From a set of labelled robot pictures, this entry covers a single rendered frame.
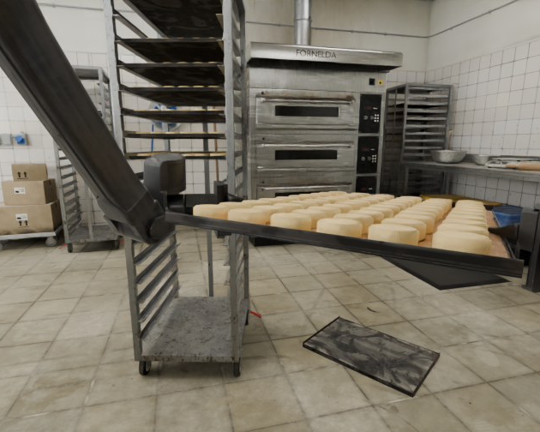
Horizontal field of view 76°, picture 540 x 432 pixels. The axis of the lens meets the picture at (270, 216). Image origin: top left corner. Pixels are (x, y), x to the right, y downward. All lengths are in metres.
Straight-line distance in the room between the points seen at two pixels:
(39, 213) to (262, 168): 2.41
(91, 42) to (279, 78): 2.19
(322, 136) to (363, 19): 2.07
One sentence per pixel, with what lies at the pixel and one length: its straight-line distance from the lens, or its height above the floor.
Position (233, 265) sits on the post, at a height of 0.59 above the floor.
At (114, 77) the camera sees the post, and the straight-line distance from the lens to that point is 1.58.
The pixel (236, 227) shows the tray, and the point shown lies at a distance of 0.42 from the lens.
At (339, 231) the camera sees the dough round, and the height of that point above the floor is 1.01.
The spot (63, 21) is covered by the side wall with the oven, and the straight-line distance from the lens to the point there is 4.87.
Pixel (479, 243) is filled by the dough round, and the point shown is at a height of 1.02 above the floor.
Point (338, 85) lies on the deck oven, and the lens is 3.94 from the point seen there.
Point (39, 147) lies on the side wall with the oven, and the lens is 4.80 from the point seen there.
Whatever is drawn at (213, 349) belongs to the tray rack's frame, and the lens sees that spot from 1.79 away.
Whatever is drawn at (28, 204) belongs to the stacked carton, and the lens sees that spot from 4.49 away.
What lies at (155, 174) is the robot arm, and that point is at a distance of 0.60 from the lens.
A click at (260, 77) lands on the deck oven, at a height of 1.74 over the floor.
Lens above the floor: 1.10
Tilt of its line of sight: 12 degrees down
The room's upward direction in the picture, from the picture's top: straight up
